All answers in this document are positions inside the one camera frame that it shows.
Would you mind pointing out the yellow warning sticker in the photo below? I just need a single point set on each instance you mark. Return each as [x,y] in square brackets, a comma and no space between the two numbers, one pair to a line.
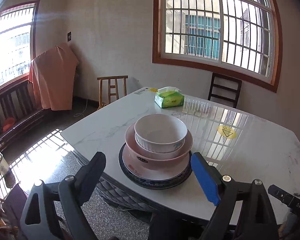
[227,132]

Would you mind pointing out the light wooden chair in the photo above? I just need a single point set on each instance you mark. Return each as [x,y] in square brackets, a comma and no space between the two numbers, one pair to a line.
[112,88]

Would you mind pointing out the dark wooden chair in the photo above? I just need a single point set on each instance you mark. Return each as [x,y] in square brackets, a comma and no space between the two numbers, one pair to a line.
[225,89]

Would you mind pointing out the side window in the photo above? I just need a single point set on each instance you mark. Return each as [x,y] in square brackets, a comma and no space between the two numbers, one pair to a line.
[17,40]

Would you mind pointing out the white plate with pink rose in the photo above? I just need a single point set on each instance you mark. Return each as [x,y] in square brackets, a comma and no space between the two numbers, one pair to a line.
[150,169]

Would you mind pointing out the black wall switch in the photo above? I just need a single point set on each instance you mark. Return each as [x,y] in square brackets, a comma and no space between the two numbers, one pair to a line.
[69,36]

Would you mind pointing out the dark wooden bench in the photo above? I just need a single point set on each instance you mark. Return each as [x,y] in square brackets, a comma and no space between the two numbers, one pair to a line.
[18,110]

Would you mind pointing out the large barred window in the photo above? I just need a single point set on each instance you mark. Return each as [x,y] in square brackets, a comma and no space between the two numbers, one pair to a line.
[237,38]

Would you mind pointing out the green tissue pack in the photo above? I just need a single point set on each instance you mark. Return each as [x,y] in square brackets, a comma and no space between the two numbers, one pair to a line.
[168,97]

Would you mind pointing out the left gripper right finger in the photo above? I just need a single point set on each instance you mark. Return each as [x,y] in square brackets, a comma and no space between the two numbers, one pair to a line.
[208,177]

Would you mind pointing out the pink bowl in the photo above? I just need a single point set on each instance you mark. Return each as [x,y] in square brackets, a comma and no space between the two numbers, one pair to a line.
[135,147]

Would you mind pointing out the orange cloth covered object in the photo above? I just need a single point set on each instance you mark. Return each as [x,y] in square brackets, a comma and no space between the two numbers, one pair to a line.
[52,75]

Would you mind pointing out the blue floral plate on table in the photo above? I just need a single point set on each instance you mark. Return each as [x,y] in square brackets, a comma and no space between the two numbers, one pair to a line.
[157,185]

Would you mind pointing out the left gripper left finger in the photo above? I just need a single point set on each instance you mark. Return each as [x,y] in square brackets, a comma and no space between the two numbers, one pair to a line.
[88,176]

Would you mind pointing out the bottle with teal label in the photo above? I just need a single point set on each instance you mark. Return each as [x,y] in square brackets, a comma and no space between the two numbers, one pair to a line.
[4,167]

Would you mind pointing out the white ribbed bowl blue band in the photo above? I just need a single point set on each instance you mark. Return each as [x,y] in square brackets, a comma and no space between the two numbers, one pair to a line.
[160,133]

